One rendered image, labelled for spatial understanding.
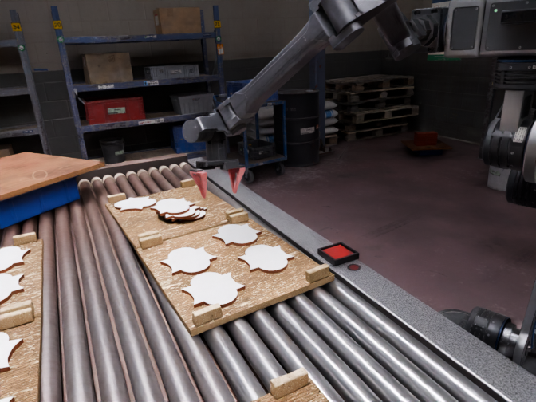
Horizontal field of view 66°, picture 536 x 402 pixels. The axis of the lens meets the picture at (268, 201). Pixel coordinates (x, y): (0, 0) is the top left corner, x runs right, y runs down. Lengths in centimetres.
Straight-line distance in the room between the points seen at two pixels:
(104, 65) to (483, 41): 453
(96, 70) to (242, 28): 222
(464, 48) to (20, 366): 128
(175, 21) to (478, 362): 502
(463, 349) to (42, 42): 559
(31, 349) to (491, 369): 80
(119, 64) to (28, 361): 470
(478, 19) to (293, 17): 556
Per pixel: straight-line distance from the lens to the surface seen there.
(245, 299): 89
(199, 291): 92
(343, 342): 81
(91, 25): 592
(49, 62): 589
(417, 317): 90
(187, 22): 545
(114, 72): 535
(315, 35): 91
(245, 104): 103
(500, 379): 81
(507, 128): 133
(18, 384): 84
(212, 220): 128
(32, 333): 95
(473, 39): 133
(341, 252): 108
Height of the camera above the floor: 143
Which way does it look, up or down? 21 degrees down
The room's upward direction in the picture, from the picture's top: 3 degrees counter-clockwise
